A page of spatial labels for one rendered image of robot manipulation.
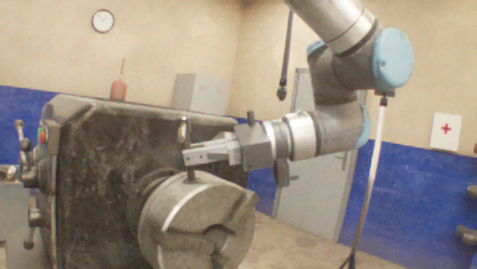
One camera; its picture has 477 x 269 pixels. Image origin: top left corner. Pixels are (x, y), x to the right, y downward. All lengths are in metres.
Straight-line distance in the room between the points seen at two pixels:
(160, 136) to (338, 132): 0.40
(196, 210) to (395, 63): 0.42
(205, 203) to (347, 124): 0.30
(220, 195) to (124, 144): 0.25
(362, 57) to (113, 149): 0.52
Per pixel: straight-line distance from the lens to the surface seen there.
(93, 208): 0.70
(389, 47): 0.44
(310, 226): 4.04
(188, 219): 0.56
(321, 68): 0.55
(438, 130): 3.30
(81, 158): 0.66
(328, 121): 0.56
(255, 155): 0.51
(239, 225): 0.59
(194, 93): 4.12
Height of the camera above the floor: 1.34
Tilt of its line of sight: 3 degrees down
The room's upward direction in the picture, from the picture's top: 9 degrees clockwise
